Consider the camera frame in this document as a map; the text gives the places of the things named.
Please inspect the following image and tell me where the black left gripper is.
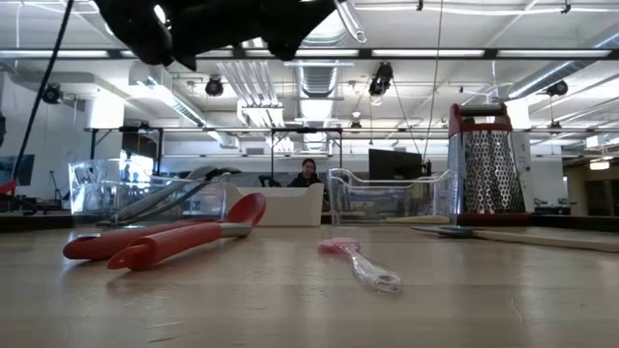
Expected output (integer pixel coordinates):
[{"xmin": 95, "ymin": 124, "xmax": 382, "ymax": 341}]
[{"xmin": 169, "ymin": 0, "xmax": 339, "ymax": 72}]

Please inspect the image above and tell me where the blue-grey silicone spatula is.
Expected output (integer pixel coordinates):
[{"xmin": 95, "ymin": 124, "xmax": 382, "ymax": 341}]
[{"xmin": 115, "ymin": 165, "xmax": 220, "ymax": 224}]

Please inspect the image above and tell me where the pink spatula with clear handle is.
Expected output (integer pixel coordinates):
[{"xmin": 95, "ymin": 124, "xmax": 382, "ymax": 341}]
[{"xmin": 317, "ymin": 236, "xmax": 403, "ymax": 295}]

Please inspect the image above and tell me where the steel table knife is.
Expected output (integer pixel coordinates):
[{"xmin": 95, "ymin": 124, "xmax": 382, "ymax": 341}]
[{"xmin": 113, "ymin": 217, "xmax": 252, "ymax": 238}]

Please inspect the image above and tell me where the red spoon with steel neck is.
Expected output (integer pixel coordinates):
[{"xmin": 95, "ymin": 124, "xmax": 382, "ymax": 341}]
[{"xmin": 106, "ymin": 191, "xmax": 268, "ymax": 272}]

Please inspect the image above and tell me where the red slotted turner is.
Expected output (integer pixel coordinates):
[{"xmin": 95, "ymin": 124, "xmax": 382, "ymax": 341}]
[{"xmin": 62, "ymin": 217, "xmax": 223, "ymax": 261}]

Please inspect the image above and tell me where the overhead light bar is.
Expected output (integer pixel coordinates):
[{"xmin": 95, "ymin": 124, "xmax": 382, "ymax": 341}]
[{"xmin": 0, "ymin": 46, "xmax": 619, "ymax": 61}]

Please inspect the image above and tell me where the black ceiling spotlight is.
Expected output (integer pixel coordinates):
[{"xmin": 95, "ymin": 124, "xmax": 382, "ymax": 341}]
[
  {"xmin": 545, "ymin": 79, "xmax": 570, "ymax": 98},
  {"xmin": 368, "ymin": 61, "xmax": 395, "ymax": 98},
  {"xmin": 41, "ymin": 84, "xmax": 63, "ymax": 105},
  {"xmin": 204, "ymin": 75, "xmax": 225, "ymax": 98}
]

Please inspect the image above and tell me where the person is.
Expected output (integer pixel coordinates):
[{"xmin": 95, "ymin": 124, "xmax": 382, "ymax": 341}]
[{"xmin": 288, "ymin": 158, "xmax": 325, "ymax": 189}]

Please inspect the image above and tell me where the black monitor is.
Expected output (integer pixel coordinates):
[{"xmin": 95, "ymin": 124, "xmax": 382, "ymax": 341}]
[{"xmin": 368, "ymin": 148, "xmax": 426, "ymax": 181}]

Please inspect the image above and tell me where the white plastic bin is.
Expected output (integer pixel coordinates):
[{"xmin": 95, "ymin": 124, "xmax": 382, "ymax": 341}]
[{"xmin": 239, "ymin": 182, "xmax": 326, "ymax": 228}]

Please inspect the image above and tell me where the clear plastic bin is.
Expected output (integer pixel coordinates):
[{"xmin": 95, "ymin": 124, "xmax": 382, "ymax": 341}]
[
  {"xmin": 326, "ymin": 166, "xmax": 458, "ymax": 227},
  {"xmin": 67, "ymin": 158, "xmax": 232, "ymax": 227}
]

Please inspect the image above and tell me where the silver ventilation duct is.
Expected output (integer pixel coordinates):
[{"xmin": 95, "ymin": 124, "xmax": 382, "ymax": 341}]
[{"xmin": 288, "ymin": 18, "xmax": 355, "ymax": 152}]

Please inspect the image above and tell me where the thin hanging cable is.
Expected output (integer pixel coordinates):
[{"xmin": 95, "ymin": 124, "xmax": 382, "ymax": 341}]
[{"xmin": 422, "ymin": 0, "xmax": 444, "ymax": 163}]

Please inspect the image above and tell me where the long black horizontal rail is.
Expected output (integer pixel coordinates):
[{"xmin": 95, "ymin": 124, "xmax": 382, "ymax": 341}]
[{"xmin": 84, "ymin": 126, "xmax": 619, "ymax": 134}]

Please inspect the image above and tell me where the red-handled steel box grater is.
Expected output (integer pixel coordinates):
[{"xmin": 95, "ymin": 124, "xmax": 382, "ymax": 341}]
[{"xmin": 447, "ymin": 102, "xmax": 534, "ymax": 227}]

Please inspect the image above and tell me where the black hanging cable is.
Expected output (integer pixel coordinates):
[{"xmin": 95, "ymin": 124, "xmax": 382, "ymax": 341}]
[{"xmin": 8, "ymin": 0, "xmax": 74, "ymax": 194}]

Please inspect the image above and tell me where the dark wall screen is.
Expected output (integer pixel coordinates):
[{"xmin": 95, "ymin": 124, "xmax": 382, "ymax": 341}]
[{"xmin": 0, "ymin": 154, "xmax": 36, "ymax": 188}]

